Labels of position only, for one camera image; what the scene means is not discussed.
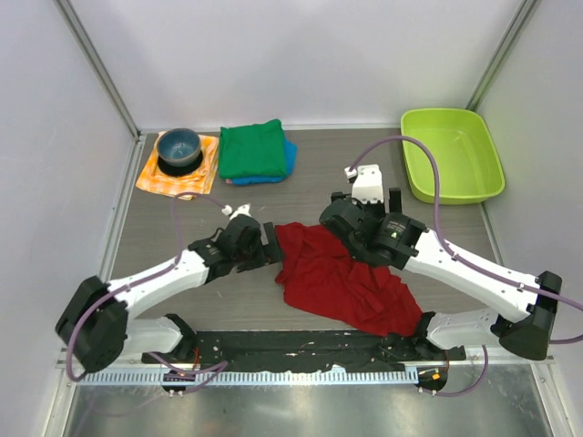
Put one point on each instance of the black saucer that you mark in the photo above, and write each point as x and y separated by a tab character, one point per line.
180	168

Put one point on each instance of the green folded t-shirt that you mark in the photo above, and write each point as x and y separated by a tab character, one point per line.
239	143

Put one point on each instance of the aluminium frame post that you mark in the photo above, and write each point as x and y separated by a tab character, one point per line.
79	32
516	27

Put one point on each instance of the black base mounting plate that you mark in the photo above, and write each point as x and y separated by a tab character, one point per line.
308	351

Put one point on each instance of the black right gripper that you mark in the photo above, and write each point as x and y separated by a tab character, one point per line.
394	202

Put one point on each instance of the blue ceramic bowl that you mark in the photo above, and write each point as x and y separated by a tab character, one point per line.
179	147

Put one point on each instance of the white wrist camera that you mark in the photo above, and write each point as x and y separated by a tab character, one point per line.
367	183
232	213

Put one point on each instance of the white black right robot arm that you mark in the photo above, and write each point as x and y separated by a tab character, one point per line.
520	308

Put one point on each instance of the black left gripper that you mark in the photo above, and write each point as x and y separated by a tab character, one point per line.
272	252

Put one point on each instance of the red t-shirt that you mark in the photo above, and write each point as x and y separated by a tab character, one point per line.
320	276

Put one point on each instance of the left aluminium frame post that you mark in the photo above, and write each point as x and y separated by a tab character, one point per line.
79	32

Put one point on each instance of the orange checkered cloth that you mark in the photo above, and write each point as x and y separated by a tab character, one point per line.
154	180

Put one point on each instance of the right aluminium frame post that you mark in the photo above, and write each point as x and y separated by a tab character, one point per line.
516	27

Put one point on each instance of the white slotted cable duct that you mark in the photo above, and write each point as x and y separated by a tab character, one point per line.
335	376

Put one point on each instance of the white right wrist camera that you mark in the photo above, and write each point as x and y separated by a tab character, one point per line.
367	183

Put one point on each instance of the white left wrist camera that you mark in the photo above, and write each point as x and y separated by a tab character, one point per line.
232	213

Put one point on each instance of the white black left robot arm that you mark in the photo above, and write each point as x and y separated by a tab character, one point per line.
103	321

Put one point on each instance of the lime green plastic tub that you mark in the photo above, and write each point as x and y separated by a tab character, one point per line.
469	167

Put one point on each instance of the blue folded t-shirt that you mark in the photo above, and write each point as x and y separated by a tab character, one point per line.
266	168

